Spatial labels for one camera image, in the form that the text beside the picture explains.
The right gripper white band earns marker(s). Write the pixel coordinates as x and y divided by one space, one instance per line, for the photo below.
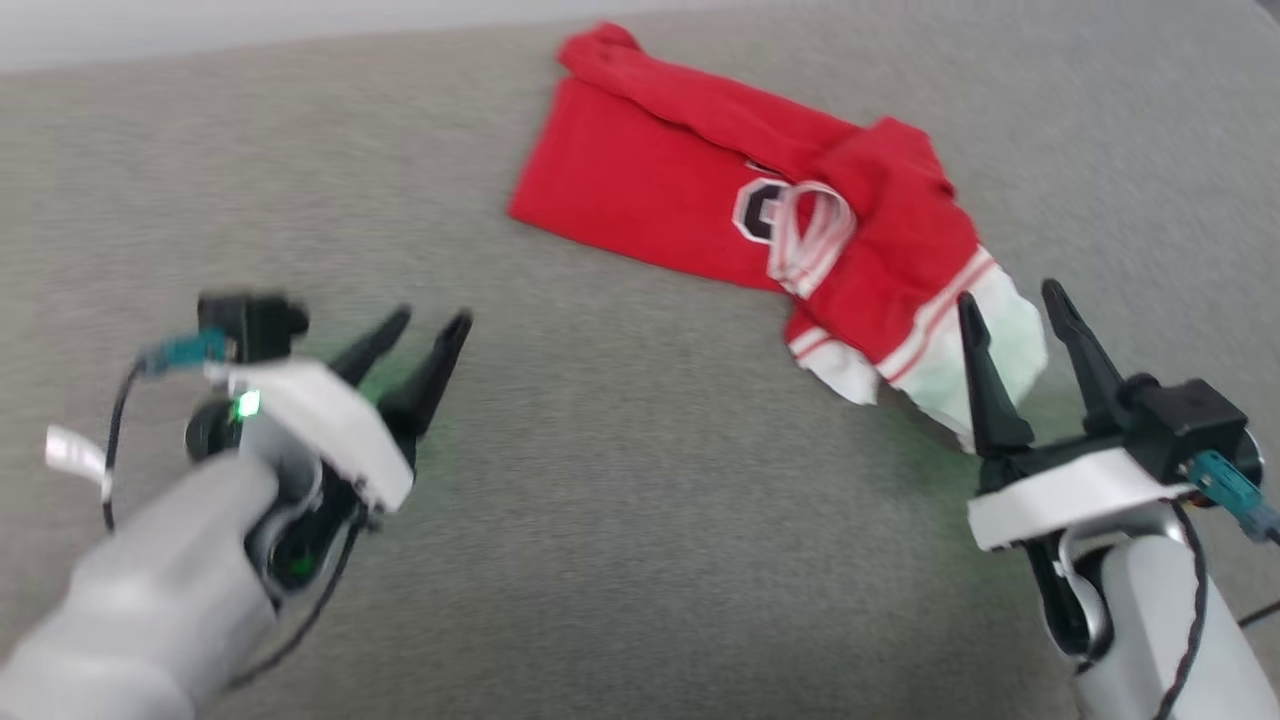
1060 495

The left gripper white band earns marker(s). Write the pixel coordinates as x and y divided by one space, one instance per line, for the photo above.
330 420

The red and white jersey shirt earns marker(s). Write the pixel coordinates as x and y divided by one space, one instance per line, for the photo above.
650 180

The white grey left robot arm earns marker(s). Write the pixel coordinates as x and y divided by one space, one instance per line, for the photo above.
140 610

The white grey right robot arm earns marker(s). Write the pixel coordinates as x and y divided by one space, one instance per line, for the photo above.
1150 630

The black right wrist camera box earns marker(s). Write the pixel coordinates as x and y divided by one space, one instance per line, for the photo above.
1185 420

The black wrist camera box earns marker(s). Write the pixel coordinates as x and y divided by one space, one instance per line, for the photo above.
255 325
1185 420

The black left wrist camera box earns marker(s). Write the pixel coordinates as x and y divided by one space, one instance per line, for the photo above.
255 325

